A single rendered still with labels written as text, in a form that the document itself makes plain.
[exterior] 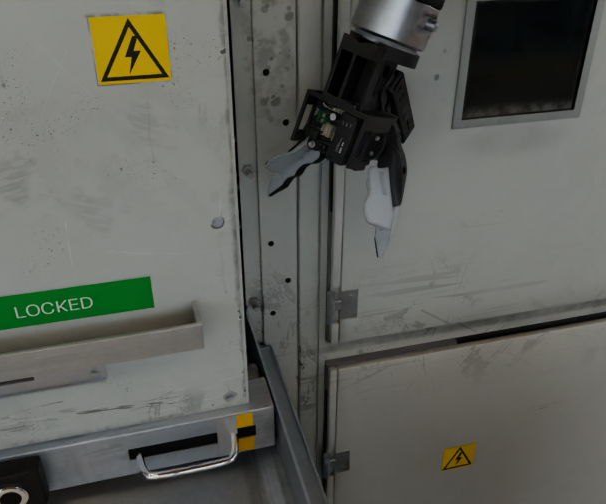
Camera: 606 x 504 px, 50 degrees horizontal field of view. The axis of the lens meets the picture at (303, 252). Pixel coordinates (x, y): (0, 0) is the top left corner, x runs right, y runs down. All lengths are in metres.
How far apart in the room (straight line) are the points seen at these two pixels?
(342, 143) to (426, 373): 0.51
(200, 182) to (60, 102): 0.13
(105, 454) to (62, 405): 0.07
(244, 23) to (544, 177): 0.45
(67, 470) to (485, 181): 0.61
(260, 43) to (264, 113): 0.08
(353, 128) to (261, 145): 0.19
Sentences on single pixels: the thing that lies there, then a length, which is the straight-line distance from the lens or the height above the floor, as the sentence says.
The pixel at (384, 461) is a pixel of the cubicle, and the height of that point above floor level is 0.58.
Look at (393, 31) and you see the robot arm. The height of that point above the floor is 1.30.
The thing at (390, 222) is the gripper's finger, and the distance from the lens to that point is 0.66.
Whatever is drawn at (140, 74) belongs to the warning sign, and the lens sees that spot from 0.54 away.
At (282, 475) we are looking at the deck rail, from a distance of 0.75.
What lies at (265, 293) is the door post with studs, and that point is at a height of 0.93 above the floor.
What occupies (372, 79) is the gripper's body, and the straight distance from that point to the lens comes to 0.62.
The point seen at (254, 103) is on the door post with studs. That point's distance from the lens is 0.76.
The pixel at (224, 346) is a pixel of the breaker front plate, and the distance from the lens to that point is 0.67.
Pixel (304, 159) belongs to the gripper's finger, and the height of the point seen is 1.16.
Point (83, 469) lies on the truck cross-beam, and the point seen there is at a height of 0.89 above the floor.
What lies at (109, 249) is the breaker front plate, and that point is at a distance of 0.59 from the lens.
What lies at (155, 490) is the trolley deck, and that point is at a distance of 0.76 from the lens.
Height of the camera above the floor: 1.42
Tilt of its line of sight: 30 degrees down
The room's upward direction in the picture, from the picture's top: straight up
